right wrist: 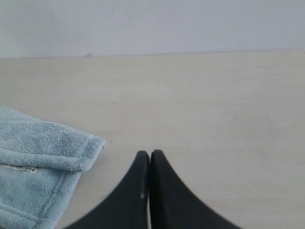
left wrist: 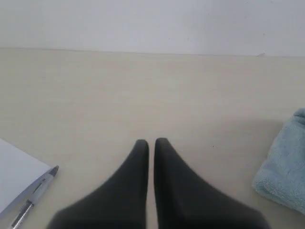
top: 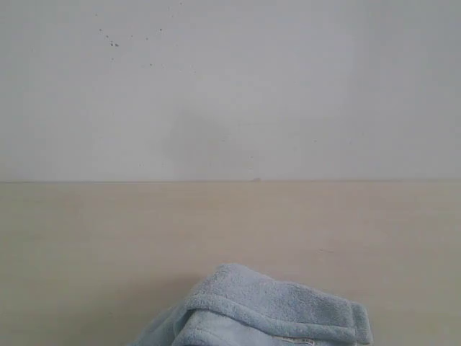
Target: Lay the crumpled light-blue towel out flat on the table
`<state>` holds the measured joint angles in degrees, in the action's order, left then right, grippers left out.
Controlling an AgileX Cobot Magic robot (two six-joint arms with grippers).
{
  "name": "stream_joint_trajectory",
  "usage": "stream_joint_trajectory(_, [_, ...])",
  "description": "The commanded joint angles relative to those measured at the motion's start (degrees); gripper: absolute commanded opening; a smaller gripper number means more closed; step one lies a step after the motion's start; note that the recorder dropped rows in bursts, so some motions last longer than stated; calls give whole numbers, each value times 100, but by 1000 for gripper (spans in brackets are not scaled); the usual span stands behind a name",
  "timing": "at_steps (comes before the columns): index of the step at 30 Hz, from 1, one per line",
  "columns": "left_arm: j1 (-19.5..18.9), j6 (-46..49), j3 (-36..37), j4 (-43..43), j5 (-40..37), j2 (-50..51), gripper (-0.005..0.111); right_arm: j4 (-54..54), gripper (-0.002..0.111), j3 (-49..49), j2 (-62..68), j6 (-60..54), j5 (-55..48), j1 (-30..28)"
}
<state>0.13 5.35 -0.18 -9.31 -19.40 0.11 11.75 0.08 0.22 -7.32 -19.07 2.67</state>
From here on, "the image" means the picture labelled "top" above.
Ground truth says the light blue terry towel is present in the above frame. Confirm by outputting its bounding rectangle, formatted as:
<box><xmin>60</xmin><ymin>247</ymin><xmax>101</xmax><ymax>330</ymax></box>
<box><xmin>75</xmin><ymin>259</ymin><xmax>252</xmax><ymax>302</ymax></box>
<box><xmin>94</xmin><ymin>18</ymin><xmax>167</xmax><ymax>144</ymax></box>
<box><xmin>134</xmin><ymin>264</ymin><xmax>373</xmax><ymax>345</ymax></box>

